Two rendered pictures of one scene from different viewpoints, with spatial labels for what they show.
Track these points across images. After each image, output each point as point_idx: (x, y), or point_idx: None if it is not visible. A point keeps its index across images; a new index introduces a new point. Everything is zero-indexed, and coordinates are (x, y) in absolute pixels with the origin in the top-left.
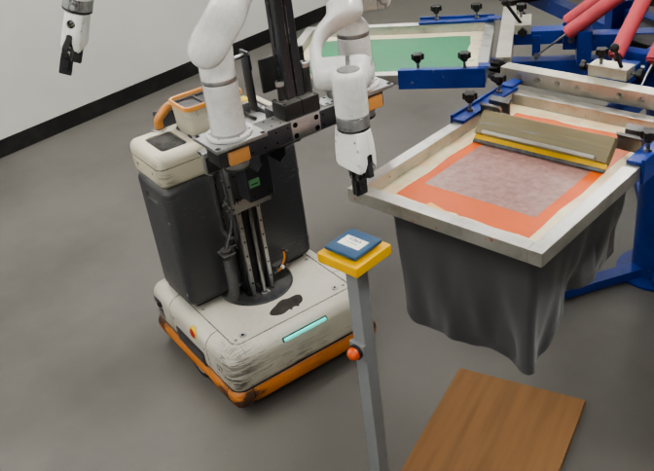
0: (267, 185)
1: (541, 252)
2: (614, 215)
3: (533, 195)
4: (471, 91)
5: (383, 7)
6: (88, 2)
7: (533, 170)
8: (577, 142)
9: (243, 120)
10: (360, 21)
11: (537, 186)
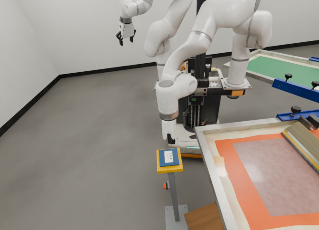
0: (198, 101)
1: None
2: None
3: (285, 196)
4: (298, 107)
5: (259, 48)
6: (126, 18)
7: (302, 177)
8: None
9: None
10: (243, 52)
11: (294, 191)
